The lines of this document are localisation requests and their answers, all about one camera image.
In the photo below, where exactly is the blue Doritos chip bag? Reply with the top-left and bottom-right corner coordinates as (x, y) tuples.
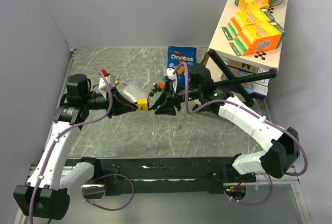
(166, 46), (198, 87)

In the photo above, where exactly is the yellow padlock black shackle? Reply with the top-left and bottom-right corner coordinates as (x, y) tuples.
(137, 98), (149, 111)

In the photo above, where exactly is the orange black small padlock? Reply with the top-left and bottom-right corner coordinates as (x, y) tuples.
(148, 82), (165, 97)

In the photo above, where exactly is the white cardboard box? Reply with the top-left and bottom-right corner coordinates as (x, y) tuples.
(202, 53), (276, 101)

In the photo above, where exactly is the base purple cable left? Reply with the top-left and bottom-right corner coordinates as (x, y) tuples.
(81, 171), (134, 211)

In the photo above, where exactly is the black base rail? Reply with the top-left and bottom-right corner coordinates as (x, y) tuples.
(80, 157), (256, 196)

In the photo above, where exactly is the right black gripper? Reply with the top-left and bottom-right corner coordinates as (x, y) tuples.
(155, 81), (202, 116)

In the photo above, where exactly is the front yellow sponge pack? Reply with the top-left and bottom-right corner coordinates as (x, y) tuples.
(229, 21), (286, 57)

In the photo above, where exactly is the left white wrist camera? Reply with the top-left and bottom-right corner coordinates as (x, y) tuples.
(98, 69), (117, 99)

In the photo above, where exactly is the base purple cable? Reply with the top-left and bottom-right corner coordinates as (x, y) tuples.
(81, 171), (134, 211)
(224, 174), (273, 206)

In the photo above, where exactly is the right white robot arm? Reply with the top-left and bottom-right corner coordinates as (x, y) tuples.
(151, 64), (300, 182)

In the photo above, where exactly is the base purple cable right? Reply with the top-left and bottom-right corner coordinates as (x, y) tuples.
(224, 174), (273, 206)

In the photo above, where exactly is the black folding stand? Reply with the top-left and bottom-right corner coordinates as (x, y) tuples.
(208, 49), (278, 107)

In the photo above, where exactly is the yellow sponge pack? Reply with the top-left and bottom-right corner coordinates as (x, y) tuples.
(222, 8), (275, 40)
(229, 21), (286, 57)

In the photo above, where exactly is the white shelf board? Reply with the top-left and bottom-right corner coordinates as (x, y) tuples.
(209, 0), (288, 69)

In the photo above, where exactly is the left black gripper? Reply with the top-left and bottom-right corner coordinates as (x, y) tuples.
(82, 86), (136, 118)

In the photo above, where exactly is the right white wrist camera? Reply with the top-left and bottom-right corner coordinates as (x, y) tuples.
(163, 68), (177, 91)

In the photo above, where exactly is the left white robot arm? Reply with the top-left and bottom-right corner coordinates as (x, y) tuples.
(13, 69), (137, 223)

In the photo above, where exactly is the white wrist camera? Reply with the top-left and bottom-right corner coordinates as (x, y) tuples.
(163, 68), (177, 91)
(98, 69), (117, 99)

